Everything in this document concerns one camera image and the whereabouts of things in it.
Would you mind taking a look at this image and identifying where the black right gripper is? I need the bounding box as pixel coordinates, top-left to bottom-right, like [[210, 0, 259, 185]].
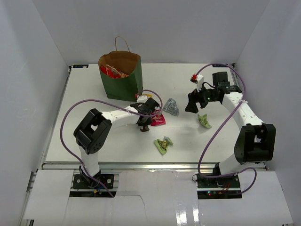
[[185, 82, 219, 114]]

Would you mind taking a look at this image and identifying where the brown chocolate bar wrapper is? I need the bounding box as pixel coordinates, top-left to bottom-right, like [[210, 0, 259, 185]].
[[140, 125, 150, 132]]

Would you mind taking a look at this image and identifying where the green snack packet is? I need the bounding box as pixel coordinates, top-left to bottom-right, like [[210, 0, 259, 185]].
[[154, 137, 173, 155], [198, 114, 212, 129]]

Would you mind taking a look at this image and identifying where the green snack packet front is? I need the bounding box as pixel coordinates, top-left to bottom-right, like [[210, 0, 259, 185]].
[[154, 137, 173, 155]]

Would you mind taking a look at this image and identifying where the large red snack bag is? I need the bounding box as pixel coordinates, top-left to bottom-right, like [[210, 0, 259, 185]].
[[100, 65, 129, 79]]

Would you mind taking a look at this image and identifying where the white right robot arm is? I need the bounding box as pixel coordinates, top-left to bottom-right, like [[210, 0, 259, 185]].
[[185, 72, 276, 188]]

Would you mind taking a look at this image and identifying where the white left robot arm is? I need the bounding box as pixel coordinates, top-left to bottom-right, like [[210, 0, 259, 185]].
[[73, 97, 160, 188]]

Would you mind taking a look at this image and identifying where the green paper bag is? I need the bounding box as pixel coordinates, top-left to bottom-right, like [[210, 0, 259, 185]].
[[98, 40, 143, 101]]

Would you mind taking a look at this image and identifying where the pink snack packet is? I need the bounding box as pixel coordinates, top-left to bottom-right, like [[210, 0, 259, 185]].
[[150, 110, 166, 126]]

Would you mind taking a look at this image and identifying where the grey foil snack packet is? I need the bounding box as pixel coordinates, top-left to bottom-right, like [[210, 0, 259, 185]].
[[163, 98, 179, 117]]

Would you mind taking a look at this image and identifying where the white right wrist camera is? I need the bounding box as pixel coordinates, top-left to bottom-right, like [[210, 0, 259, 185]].
[[190, 74, 204, 91]]

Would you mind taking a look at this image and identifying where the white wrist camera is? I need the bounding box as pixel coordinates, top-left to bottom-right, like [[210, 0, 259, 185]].
[[135, 94, 148, 103], [190, 74, 204, 91]]

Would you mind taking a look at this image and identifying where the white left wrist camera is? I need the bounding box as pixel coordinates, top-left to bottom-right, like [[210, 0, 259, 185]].
[[135, 94, 148, 103]]

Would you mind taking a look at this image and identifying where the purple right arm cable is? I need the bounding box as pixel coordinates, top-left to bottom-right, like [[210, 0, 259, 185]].
[[197, 63, 257, 195]]

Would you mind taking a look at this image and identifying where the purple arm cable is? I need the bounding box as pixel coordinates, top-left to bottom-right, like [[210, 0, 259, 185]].
[[197, 63, 257, 195], [60, 89, 163, 197]]

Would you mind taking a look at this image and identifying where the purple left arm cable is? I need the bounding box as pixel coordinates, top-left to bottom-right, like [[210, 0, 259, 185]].
[[60, 89, 163, 197]]

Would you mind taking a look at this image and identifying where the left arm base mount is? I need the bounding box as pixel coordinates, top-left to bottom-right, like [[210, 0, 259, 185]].
[[70, 173, 116, 198]]

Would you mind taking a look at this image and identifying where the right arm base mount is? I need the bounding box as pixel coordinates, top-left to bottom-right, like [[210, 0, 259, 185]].
[[191, 174, 242, 200]]

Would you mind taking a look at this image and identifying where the aluminium table frame rail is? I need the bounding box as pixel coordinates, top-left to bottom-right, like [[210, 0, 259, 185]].
[[20, 63, 276, 226]]

